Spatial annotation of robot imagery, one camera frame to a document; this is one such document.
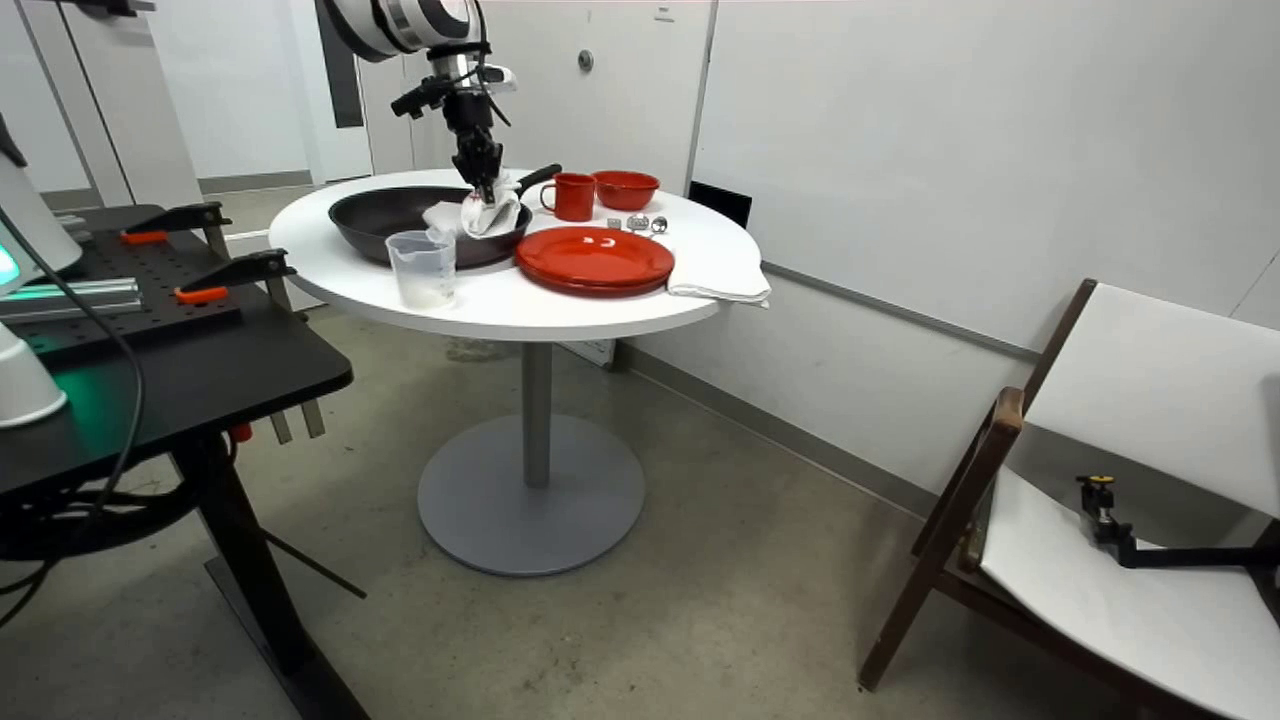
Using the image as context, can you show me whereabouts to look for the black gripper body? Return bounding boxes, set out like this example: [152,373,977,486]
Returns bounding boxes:
[440,85,511,171]

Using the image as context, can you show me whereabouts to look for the white towel red stripes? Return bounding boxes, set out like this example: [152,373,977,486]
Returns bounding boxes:
[419,182,528,248]

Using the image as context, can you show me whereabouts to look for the black frying pan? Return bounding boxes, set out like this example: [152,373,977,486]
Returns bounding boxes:
[325,158,562,271]

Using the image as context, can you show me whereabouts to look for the red mug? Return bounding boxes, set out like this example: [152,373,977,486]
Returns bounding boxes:
[536,169,601,223]

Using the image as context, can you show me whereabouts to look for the clear plastic measuring cup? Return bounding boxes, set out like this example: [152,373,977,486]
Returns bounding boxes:
[382,223,458,311]

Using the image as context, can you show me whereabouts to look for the red plate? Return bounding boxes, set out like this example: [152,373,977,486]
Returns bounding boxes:
[511,223,675,298]

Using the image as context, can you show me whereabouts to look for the red bowl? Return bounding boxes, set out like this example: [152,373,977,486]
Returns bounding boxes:
[586,169,665,211]

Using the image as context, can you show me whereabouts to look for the small silver metal cups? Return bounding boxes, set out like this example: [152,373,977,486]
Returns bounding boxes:
[607,209,670,238]

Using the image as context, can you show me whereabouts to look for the plain white cloth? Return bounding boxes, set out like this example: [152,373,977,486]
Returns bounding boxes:
[665,236,776,311]

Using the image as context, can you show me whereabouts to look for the black robot desk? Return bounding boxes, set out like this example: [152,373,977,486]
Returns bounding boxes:
[0,201,373,720]

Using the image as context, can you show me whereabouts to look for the wooden chair white canvas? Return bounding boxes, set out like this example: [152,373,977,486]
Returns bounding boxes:
[856,277,1280,720]

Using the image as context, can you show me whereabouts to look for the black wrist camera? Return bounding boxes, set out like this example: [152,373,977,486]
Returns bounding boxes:
[388,66,519,127]

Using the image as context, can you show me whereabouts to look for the black wall box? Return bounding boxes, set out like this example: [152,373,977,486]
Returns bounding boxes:
[688,176,754,230]

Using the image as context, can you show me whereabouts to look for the black clamp orange handle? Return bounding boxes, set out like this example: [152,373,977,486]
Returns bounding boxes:
[116,201,231,252]
[172,248,299,311]

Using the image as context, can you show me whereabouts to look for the grey table pedestal base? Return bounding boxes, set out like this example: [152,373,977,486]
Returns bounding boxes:
[412,338,649,578]

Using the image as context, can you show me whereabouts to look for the black desk power cable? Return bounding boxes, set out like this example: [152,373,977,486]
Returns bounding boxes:
[0,244,193,631]

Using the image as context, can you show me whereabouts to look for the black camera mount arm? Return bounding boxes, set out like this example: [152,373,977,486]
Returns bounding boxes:
[1076,471,1280,628]

